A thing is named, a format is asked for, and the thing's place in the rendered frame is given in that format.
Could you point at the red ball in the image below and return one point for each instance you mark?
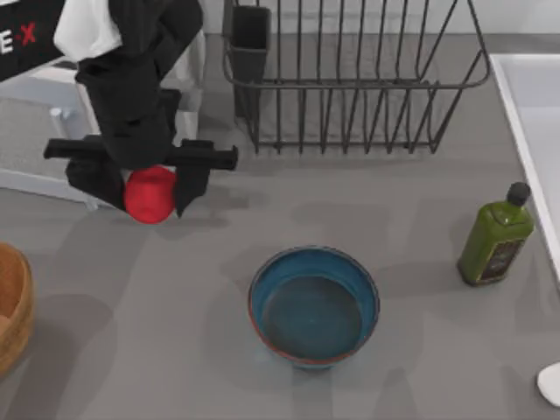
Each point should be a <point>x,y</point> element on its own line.
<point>149,197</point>

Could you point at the pale grey rounded box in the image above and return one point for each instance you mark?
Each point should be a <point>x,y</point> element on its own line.
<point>192,87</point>

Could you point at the pale grey stand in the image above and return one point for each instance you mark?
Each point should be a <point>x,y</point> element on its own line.
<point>39,114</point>

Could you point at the dark cutlery holder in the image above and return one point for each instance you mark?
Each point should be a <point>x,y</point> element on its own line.
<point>250,44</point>

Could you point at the wooden bowl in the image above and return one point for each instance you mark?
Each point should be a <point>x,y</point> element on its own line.
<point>15,315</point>

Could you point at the blue bowl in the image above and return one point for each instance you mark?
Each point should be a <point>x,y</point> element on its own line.
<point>313,310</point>

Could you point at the green bottle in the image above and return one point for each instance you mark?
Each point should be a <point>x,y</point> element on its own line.
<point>496,245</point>

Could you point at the white sink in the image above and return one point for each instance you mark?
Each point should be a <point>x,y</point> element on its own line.
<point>536,114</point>

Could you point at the white rounded object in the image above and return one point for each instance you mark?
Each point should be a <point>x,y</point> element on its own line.
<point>550,385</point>

